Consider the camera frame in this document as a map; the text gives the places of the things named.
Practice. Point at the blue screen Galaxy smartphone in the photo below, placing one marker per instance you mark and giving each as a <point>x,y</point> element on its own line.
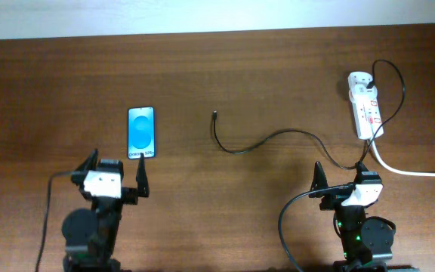
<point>141,132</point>

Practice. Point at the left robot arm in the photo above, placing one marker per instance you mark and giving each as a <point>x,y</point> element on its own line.
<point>91,233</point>

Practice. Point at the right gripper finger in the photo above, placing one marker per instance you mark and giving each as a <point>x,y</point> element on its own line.
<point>319,181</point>
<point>360,168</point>

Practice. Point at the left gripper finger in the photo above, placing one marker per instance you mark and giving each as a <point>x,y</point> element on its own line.
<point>143,189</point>
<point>88,164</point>

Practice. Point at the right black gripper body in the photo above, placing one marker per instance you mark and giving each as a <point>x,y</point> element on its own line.
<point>327,202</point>

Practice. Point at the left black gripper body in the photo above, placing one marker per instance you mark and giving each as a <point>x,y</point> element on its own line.
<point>128,195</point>

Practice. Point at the white USB charger plug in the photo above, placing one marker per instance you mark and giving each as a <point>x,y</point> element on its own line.
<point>362,91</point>

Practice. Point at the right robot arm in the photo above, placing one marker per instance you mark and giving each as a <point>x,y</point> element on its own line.
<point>366,241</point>

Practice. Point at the white power strip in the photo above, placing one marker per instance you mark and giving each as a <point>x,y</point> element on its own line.
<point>366,112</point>

